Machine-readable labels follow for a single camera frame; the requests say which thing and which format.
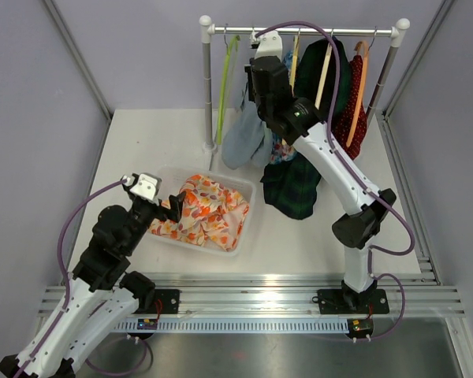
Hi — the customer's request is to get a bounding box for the lime green plastic hanger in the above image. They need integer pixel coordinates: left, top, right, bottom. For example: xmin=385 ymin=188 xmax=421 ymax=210
xmin=216 ymin=26 xmax=240 ymax=146

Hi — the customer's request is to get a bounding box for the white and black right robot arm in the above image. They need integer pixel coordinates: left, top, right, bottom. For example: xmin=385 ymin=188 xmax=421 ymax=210
xmin=245 ymin=56 xmax=397 ymax=313

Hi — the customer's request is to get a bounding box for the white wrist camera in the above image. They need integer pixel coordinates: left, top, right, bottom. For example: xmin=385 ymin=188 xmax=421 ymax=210
xmin=250 ymin=30 xmax=283 ymax=60
xmin=121 ymin=172 xmax=162 ymax=205

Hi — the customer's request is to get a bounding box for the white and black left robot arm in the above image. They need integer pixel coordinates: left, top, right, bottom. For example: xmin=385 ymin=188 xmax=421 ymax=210
xmin=0 ymin=193 xmax=186 ymax=377

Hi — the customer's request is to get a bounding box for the metal clothes rack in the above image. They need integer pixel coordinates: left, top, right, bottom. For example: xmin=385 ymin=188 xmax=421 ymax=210
xmin=199 ymin=15 xmax=411 ymax=154

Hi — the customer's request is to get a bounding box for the yellow plastic hanger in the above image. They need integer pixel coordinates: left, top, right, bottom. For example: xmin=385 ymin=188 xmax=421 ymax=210
xmin=289 ymin=30 xmax=300 ymax=89

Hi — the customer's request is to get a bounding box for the dark green plaid skirt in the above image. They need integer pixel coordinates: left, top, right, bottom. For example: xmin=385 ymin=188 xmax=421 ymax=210
xmin=260 ymin=37 xmax=352 ymax=220

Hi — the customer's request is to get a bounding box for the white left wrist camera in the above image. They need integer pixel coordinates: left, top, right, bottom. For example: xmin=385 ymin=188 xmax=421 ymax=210
xmin=121 ymin=172 xmax=162 ymax=205

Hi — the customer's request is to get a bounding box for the orange floral white skirt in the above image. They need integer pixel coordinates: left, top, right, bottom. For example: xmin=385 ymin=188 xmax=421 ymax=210
xmin=149 ymin=174 xmax=250 ymax=252

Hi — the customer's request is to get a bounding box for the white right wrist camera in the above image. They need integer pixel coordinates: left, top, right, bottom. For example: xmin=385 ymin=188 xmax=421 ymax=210
xmin=250 ymin=30 xmax=283 ymax=60

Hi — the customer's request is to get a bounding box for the aluminium mounting rail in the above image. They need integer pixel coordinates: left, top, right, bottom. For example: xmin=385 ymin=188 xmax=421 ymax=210
xmin=39 ymin=275 xmax=466 ymax=335

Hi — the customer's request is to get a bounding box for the white plastic mesh basket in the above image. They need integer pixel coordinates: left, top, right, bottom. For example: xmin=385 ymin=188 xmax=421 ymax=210
xmin=150 ymin=165 xmax=256 ymax=257

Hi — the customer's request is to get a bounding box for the blue floral skirt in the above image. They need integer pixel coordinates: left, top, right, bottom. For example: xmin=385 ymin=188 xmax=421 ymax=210
xmin=270 ymin=50 xmax=296 ymax=165

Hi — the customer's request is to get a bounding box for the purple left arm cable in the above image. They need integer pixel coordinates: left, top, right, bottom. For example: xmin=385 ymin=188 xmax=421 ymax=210
xmin=11 ymin=179 xmax=151 ymax=378

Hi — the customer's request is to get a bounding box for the red polka dot skirt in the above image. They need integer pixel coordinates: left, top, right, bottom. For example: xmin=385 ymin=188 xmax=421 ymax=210
xmin=332 ymin=54 xmax=369 ymax=160

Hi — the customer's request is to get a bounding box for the light blue denim skirt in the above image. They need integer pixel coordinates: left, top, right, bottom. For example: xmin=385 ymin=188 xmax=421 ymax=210
xmin=222 ymin=84 xmax=273 ymax=169

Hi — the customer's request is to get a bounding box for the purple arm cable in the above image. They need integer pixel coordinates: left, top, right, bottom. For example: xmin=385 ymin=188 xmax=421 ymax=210
xmin=11 ymin=179 xmax=151 ymax=378
xmin=251 ymin=20 xmax=416 ymax=343

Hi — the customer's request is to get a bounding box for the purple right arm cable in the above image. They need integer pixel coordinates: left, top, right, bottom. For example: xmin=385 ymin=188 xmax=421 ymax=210
xmin=251 ymin=20 xmax=416 ymax=343

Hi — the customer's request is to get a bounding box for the orange plastic hanger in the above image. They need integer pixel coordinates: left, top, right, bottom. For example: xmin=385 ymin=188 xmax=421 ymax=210
xmin=345 ymin=40 xmax=371 ymax=148

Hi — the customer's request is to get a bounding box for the cream plastic hanger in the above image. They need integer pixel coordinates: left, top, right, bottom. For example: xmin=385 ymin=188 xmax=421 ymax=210
xmin=315 ymin=43 xmax=333 ymax=109

